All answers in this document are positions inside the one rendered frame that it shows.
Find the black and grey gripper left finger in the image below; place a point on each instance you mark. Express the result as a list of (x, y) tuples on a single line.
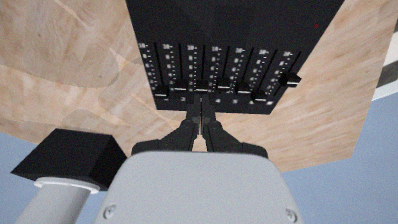
[(180, 138)]

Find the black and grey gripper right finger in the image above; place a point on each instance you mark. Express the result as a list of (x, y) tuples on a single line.
[(217, 139)]

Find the black lighting desk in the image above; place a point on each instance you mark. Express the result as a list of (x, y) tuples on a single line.
[(199, 46)]

